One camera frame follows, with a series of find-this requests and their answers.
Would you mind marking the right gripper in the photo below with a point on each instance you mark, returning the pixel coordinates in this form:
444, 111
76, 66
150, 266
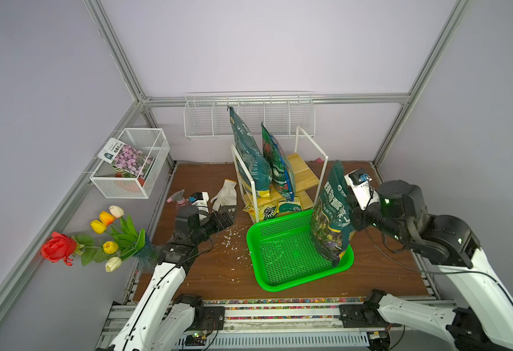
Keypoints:
357, 221

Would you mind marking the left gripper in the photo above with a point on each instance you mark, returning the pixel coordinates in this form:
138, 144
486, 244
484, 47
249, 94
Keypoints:
227, 220

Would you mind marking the dark green fertilizer bag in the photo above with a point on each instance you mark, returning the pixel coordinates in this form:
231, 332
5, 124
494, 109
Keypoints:
258, 167
331, 228

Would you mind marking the blue green soil bag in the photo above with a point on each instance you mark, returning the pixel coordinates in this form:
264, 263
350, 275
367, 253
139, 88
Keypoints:
283, 178

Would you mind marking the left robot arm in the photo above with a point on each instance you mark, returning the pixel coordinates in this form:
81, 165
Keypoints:
159, 320

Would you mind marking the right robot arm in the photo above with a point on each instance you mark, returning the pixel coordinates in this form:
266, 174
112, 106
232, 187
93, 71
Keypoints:
398, 210

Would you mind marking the yellow flower fertilizer packet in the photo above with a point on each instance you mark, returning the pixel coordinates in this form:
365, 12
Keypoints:
265, 212

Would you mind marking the white metal wooden shelf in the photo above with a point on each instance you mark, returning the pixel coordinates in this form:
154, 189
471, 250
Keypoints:
305, 178

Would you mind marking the yellow green fertilizer packet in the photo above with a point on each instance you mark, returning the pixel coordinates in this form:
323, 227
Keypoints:
289, 206

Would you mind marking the white work glove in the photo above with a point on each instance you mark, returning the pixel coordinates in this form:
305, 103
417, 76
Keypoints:
226, 197

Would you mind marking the pink spray bottle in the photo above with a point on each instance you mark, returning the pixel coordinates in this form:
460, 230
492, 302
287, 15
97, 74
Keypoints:
178, 199

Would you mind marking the green plastic basket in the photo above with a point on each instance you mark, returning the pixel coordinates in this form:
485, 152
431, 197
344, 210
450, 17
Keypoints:
284, 256

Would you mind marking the artificial tulip bouquet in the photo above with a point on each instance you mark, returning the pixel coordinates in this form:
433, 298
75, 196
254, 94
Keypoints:
125, 242

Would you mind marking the white mesh side basket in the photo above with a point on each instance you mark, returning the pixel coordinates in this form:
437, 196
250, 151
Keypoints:
117, 185

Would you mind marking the red artificial rose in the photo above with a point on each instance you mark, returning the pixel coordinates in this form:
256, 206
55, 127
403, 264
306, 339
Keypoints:
59, 247

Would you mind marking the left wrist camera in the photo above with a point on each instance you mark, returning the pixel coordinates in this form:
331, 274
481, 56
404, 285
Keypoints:
200, 200

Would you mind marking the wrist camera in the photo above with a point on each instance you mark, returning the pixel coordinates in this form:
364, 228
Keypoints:
359, 183
200, 200

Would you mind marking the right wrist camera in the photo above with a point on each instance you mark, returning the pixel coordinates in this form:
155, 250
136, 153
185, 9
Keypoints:
359, 183

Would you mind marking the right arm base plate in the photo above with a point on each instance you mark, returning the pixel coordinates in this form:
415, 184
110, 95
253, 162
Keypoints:
362, 316

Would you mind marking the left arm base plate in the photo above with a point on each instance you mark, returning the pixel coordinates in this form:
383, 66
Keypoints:
208, 318

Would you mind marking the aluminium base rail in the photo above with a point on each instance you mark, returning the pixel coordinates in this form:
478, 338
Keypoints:
286, 325

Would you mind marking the long white wire wall basket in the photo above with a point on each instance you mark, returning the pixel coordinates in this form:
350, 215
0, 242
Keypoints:
206, 115

